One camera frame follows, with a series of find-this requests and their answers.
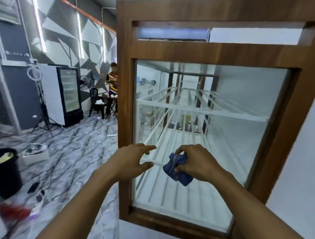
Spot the person's left hand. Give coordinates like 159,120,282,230
106,143,157,183

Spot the blue cleaning cloth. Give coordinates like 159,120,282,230
163,152,194,187

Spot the red cloth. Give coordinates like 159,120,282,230
0,202,31,224

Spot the person's left forearm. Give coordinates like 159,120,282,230
36,164,131,239

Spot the white box with cables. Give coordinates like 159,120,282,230
22,143,50,165

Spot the white wire shelf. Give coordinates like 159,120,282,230
136,87,269,123
135,108,246,232

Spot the black standing fan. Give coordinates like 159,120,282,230
78,75,93,90

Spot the black glass door fridge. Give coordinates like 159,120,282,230
37,63,84,127

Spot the white power strip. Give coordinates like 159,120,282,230
29,189,47,220

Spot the wooden glass display cabinet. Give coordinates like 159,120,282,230
116,0,315,239

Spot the ring light on tripod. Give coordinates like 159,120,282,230
27,67,65,138

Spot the small folding table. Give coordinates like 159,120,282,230
105,95,118,120

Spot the black plastic chair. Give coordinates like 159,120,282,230
88,87,110,120

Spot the person's right forearm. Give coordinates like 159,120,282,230
202,170,305,239

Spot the person's right hand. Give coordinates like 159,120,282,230
174,144,225,183

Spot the black trash bin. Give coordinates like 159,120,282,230
0,148,23,200

